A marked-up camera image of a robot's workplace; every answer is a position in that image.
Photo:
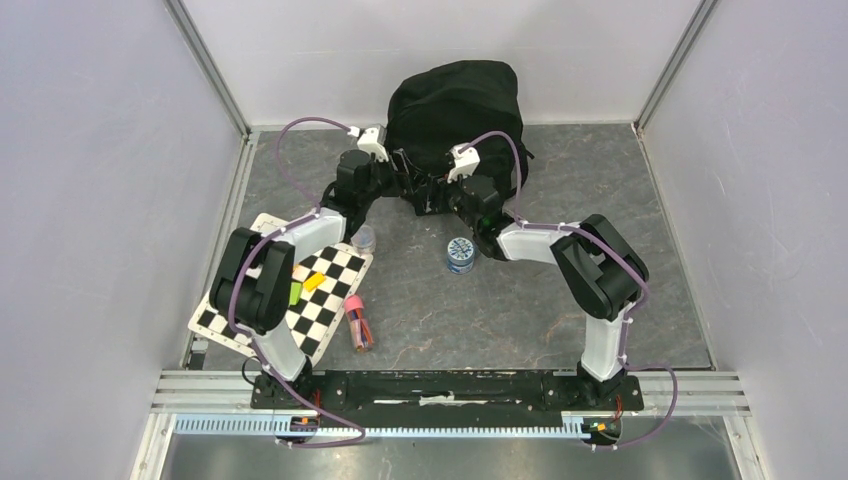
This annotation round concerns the green toy block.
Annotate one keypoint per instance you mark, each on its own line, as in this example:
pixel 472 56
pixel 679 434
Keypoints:
pixel 295 293

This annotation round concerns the checkered chess board mat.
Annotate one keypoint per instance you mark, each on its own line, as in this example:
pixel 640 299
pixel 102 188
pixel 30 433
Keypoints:
pixel 316 317

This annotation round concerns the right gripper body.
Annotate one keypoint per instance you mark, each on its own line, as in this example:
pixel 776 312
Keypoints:
pixel 450 197

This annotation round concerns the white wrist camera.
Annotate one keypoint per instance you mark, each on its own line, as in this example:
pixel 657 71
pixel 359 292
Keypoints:
pixel 371 140
pixel 465 159

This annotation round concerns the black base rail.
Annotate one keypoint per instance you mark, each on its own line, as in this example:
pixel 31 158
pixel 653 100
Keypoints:
pixel 447 398

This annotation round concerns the black student backpack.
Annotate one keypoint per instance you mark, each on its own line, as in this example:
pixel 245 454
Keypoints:
pixel 431 112

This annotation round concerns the pink capped pencil tube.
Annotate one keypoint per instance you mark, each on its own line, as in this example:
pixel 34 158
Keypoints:
pixel 361 335

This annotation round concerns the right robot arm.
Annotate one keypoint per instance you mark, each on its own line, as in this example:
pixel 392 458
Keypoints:
pixel 605 276

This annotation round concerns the clear jar of paperclips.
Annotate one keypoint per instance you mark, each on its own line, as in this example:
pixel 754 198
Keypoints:
pixel 364 240

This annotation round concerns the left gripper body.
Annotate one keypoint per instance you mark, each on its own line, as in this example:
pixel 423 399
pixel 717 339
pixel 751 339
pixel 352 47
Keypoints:
pixel 395 184

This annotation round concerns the blue lidded round tub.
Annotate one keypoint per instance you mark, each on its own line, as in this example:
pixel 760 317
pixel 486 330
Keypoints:
pixel 461 254

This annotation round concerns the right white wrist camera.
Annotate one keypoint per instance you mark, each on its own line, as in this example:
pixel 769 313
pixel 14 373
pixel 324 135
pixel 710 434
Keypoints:
pixel 465 159

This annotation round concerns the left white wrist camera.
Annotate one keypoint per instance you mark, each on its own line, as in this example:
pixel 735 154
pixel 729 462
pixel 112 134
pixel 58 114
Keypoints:
pixel 371 140

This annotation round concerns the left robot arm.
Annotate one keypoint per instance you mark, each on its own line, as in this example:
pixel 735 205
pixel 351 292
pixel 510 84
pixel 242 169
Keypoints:
pixel 252 284

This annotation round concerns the yellow toy block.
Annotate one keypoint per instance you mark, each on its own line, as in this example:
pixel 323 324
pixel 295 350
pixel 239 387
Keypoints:
pixel 314 281

